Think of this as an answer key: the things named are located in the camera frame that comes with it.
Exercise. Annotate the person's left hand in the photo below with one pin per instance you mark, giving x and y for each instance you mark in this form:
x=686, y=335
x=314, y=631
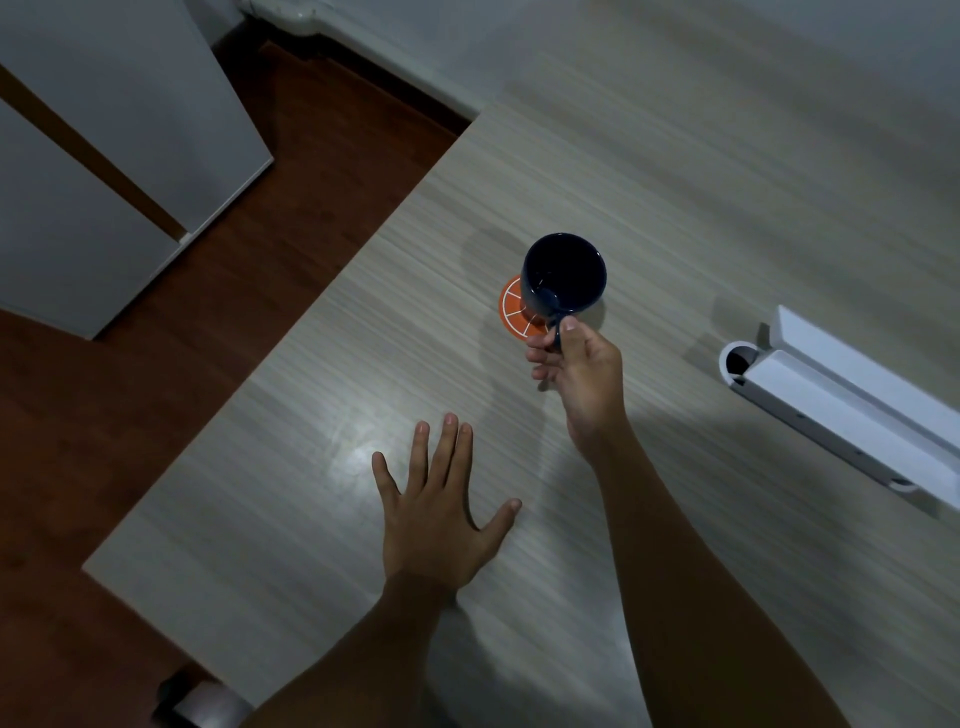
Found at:
x=431, y=532

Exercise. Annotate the person's right hand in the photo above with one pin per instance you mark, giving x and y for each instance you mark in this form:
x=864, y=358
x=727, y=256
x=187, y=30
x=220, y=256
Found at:
x=589, y=382

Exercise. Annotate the orange slice coaster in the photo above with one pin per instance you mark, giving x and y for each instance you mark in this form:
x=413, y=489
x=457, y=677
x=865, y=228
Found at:
x=514, y=313

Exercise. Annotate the dark blue mug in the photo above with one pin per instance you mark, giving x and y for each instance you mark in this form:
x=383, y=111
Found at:
x=562, y=274

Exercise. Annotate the person's right forearm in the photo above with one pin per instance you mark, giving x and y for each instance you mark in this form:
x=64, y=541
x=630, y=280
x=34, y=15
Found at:
x=697, y=600

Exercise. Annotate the person's left forearm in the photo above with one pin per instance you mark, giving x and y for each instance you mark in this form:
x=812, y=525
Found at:
x=367, y=660

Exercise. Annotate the white desk socket box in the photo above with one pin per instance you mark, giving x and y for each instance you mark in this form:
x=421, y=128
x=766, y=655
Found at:
x=847, y=390

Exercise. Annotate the grey chair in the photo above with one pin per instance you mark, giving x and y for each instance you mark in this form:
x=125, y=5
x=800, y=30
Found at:
x=202, y=705

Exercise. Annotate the white cabinet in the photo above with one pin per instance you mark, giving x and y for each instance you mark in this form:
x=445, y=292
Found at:
x=112, y=150

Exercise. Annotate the white wall conduit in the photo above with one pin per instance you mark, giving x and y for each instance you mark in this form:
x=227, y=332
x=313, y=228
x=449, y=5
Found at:
x=289, y=13

